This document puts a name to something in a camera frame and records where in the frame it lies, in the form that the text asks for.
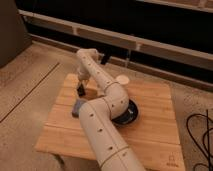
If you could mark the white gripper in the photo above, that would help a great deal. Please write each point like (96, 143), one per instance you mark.
(83, 76)

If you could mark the dark ceramic bowl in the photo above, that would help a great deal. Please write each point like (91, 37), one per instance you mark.
(129, 115)

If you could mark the black eraser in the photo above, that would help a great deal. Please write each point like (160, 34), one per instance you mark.
(81, 90)

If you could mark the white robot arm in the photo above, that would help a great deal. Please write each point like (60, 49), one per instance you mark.
(111, 150)

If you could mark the white window frame rail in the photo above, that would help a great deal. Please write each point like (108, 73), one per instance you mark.
(166, 51)

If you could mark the white ceramic cup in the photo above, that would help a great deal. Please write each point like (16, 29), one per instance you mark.
(122, 79)

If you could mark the dark couch corner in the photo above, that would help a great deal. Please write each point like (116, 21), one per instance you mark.
(14, 37)

